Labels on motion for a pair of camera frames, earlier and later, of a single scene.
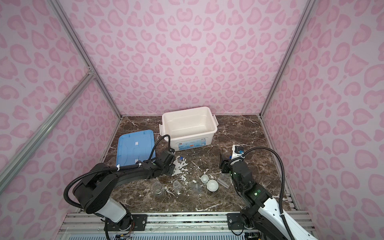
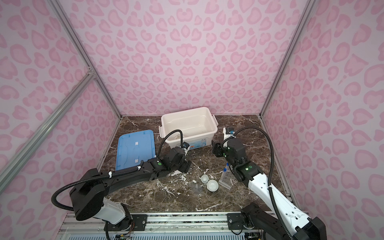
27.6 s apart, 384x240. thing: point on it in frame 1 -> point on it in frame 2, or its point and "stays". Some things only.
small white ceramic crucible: (204, 178) stays
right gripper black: (225, 163) -> (218, 147)
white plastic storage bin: (189, 128) stays
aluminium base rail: (84, 226) stays
